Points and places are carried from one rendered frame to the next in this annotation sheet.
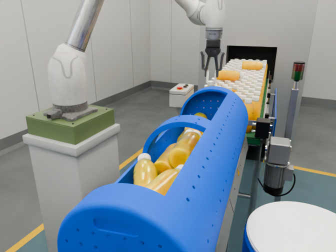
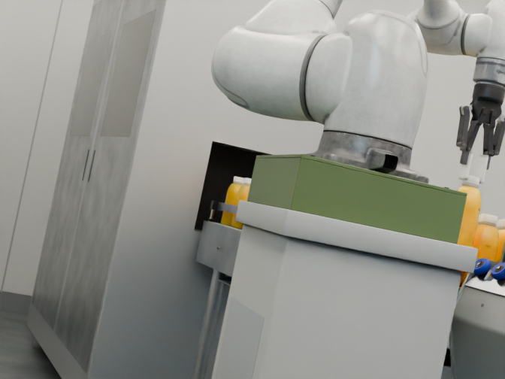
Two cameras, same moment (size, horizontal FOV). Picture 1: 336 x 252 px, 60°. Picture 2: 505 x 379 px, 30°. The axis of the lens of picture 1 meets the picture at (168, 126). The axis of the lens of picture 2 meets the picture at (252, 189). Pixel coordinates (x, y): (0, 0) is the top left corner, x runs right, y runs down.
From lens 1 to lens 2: 1.70 m
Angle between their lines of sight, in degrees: 45
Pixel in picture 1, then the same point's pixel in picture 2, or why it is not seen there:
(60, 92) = (406, 107)
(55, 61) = (406, 26)
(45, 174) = (321, 341)
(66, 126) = (444, 192)
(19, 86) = not seen: outside the picture
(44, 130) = (360, 201)
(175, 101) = not seen: hidden behind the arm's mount
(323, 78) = not seen: hidden behind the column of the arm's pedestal
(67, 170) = (415, 318)
